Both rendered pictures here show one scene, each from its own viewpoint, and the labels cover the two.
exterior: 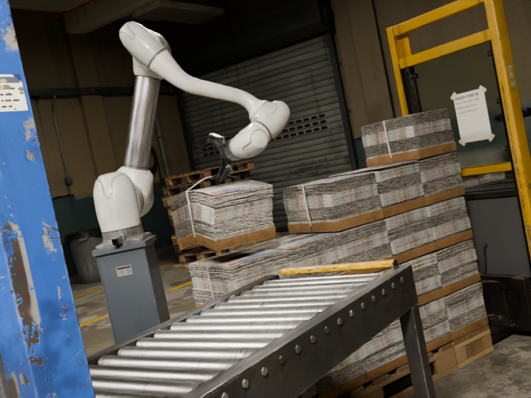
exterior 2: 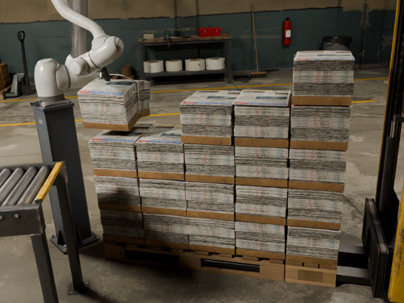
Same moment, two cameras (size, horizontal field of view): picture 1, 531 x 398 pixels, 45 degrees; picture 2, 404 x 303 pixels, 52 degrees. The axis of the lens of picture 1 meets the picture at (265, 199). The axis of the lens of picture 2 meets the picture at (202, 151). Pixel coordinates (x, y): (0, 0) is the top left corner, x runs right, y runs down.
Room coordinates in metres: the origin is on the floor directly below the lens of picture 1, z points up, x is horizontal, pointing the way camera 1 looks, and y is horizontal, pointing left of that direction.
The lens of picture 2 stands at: (1.42, -2.01, 1.58)
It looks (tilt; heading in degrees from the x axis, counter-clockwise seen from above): 20 degrees down; 49
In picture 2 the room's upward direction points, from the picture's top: 2 degrees counter-clockwise
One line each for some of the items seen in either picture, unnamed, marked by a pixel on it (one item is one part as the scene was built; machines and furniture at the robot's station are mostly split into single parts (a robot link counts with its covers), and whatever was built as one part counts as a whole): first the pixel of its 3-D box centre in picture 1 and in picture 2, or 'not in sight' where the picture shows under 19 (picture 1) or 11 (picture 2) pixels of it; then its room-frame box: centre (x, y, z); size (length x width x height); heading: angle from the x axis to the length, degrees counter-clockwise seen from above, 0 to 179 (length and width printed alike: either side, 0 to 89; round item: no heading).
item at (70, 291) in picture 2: not in sight; (78, 287); (2.21, 0.04, 0.01); 0.14 x 0.14 x 0.01; 54
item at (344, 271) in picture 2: (441, 358); (279, 266); (3.15, -0.71, 0.05); 1.05 x 0.10 x 0.04; 124
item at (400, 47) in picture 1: (423, 169); (395, 101); (3.87, -0.97, 0.97); 0.09 x 0.09 x 1.75; 34
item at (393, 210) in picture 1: (378, 208); (264, 131); (3.19, -0.55, 0.86); 0.38 x 0.29 x 0.04; 34
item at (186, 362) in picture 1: (167, 367); not in sight; (1.44, 0.30, 0.77); 0.47 x 0.05 x 0.05; 54
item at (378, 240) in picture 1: (330, 319); (194, 196); (2.95, -0.19, 0.42); 1.17 x 0.39 x 0.83; 124
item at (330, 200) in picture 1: (330, 203); (213, 115); (3.03, -0.30, 0.95); 0.38 x 0.29 x 0.23; 33
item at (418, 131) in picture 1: (425, 236); (315, 169); (3.35, -0.79, 0.65); 0.39 x 0.30 x 1.29; 34
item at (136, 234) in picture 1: (122, 236); (48, 99); (2.42, 0.57, 1.03); 0.22 x 0.18 x 0.06; 179
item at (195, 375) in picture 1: (147, 378); not in sight; (1.39, 0.33, 0.77); 0.47 x 0.05 x 0.05; 54
